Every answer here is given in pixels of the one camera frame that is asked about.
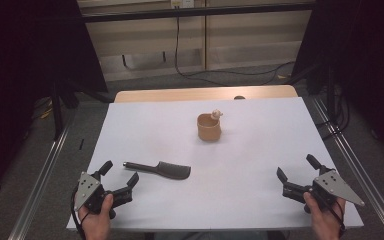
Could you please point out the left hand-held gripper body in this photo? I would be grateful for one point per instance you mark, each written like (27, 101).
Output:
(93, 193)

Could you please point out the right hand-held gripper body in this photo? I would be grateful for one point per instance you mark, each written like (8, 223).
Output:
(333, 188)

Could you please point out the brown cup with figure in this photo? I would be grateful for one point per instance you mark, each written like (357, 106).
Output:
(208, 130)

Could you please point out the person's left hand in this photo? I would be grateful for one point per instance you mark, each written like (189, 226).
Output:
(96, 223)

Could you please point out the person's right hand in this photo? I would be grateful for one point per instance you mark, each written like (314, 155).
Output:
(326, 223)

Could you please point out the black metal stand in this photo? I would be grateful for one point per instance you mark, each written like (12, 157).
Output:
(330, 96)
(60, 106)

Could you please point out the white board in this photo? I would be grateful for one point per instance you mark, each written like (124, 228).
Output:
(213, 200)

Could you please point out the small dark round object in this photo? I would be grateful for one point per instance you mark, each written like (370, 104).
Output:
(239, 97)

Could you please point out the person's trousers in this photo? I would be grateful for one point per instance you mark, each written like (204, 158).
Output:
(213, 235)

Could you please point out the wooden table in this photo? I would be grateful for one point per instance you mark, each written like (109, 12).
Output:
(180, 94)

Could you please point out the black curtain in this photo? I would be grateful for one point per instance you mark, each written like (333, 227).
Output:
(363, 50)
(20, 66)

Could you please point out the black horizontal bar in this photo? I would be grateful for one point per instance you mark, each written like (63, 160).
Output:
(196, 12)

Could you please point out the metal floor rail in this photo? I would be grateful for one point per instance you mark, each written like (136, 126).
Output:
(36, 190)
(356, 166)

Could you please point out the white wall socket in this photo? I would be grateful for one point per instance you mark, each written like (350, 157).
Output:
(182, 3)

